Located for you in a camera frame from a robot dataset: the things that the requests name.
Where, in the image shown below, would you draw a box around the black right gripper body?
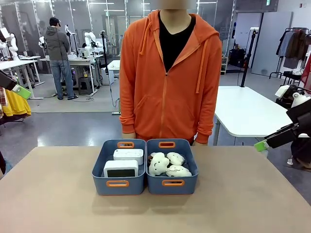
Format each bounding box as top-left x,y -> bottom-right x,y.
286,104 -> 311,135

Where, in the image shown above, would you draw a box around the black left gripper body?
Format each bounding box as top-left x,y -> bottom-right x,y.
0,69 -> 18,91

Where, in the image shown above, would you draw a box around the white cloud plush toy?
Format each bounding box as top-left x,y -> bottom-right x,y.
166,151 -> 186,167
166,165 -> 193,178

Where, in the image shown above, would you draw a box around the white digital clock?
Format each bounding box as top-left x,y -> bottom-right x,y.
103,160 -> 139,178
113,148 -> 145,166

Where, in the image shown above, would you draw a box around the white star plush toy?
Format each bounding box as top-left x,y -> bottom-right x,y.
148,152 -> 170,177

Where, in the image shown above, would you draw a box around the person's right forearm orange sleeve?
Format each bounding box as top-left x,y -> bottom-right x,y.
119,92 -> 137,135

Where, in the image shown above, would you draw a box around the person's left forearm orange sleeve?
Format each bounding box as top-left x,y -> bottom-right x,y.
194,97 -> 216,145

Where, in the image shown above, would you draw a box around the yellow cloth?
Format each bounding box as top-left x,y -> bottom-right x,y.
0,89 -> 32,117

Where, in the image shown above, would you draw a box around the plaid cloth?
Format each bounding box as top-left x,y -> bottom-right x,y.
0,87 -> 8,115

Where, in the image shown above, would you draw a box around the white background humanoid robot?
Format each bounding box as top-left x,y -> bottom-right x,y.
0,27 -> 19,61

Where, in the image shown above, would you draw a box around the black utility cart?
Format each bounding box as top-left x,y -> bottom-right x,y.
279,71 -> 307,102

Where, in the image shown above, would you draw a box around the mannequin with red garment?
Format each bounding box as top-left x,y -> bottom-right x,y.
301,52 -> 311,97

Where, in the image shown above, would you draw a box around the large white table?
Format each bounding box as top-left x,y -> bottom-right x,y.
213,85 -> 307,147

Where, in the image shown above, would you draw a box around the man in grey hoodie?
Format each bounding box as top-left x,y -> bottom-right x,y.
43,17 -> 76,101

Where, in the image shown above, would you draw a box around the black step stool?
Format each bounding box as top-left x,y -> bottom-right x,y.
77,77 -> 94,96

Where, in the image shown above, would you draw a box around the grey background desk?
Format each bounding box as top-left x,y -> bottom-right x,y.
39,55 -> 104,96

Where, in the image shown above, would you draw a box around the clothes rack with garments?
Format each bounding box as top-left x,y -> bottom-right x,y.
269,27 -> 311,79

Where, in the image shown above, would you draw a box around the black tripod stand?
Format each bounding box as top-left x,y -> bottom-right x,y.
240,27 -> 259,88

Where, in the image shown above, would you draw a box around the black bag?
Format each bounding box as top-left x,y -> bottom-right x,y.
229,48 -> 246,69

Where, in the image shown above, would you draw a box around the shoe shelf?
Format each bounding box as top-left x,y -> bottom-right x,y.
220,56 -> 229,75

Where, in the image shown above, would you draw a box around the person in orange hoodie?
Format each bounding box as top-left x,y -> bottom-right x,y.
119,7 -> 223,146

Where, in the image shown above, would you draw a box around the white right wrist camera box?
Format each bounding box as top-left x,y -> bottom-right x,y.
275,84 -> 311,108

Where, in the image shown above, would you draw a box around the blue basket orange handles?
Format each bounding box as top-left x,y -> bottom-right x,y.
145,138 -> 200,196
91,138 -> 147,196

